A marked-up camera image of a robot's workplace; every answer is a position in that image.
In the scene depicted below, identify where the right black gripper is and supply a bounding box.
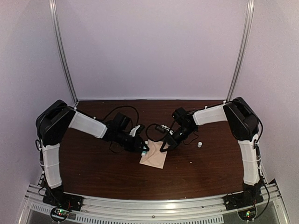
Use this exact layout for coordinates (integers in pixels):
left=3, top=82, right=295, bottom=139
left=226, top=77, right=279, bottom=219
left=160, top=126, right=196, bottom=153

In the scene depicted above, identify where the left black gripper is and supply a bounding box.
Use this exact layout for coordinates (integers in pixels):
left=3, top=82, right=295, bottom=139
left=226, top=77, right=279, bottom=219
left=115, top=130, right=150, bottom=153

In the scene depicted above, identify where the beige envelope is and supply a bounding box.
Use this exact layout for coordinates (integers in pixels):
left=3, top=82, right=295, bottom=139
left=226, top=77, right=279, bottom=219
left=139, top=140, right=167, bottom=169

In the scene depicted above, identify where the white glue stick cap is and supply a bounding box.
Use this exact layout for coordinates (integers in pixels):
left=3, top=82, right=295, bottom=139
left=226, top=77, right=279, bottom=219
left=197, top=141, right=203, bottom=148

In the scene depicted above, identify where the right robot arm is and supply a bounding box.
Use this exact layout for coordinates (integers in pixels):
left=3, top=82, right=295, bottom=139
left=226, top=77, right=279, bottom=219
left=160, top=97, right=262, bottom=206

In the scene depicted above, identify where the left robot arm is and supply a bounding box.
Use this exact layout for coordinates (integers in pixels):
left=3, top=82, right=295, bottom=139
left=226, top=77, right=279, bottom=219
left=36, top=99, right=149, bottom=189

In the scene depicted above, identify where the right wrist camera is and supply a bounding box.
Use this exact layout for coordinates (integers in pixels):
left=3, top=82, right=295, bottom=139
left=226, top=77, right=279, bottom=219
left=155, top=125, right=173, bottom=135

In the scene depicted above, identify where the aluminium front rail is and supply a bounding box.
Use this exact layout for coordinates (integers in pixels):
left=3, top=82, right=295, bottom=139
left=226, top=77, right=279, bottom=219
left=16, top=184, right=290, bottom=224

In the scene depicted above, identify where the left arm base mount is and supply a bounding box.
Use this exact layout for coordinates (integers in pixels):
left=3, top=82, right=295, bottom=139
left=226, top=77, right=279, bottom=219
left=43, top=185, right=83, bottom=211

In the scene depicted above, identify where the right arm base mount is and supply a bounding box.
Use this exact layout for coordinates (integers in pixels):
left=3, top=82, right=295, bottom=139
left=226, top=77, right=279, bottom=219
left=223, top=186, right=263, bottom=210

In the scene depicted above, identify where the left aluminium frame post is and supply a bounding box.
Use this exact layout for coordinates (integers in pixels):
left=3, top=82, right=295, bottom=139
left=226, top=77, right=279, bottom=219
left=49, top=0, right=78, bottom=105

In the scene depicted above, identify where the aluminium frame post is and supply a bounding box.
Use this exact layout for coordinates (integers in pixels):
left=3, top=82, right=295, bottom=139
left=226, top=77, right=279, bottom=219
left=49, top=0, right=78, bottom=105
left=226, top=0, right=255, bottom=101

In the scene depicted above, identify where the right aluminium frame post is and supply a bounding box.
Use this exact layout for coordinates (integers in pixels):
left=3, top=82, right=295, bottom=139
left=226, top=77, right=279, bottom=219
left=226, top=0, right=255, bottom=101

